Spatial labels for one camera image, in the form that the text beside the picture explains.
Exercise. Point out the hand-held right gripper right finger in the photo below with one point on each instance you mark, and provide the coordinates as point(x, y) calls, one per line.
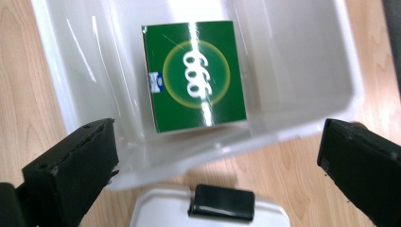
point(365, 167)

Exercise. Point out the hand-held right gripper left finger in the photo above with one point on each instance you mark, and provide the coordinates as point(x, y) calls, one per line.
point(72, 170)

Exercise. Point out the green box with round print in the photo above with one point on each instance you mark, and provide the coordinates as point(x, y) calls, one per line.
point(176, 116)

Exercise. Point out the clear plastic storage bin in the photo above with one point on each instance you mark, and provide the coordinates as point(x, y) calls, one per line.
point(290, 63)

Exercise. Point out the white lid with black latch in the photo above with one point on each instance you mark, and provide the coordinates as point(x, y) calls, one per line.
point(164, 209)

